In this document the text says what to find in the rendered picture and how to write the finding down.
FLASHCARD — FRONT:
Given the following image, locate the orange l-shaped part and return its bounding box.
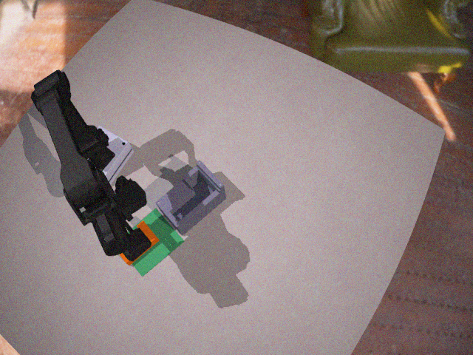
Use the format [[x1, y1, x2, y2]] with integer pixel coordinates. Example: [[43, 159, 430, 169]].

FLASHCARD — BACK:
[[120, 221, 159, 266]]

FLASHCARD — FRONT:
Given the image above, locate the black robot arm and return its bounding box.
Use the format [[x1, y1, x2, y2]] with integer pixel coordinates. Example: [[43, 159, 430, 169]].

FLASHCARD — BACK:
[[31, 70, 146, 256]]

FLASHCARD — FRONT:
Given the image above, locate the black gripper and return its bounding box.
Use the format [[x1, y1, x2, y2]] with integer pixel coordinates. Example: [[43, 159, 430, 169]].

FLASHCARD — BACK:
[[115, 201, 152, 261]]

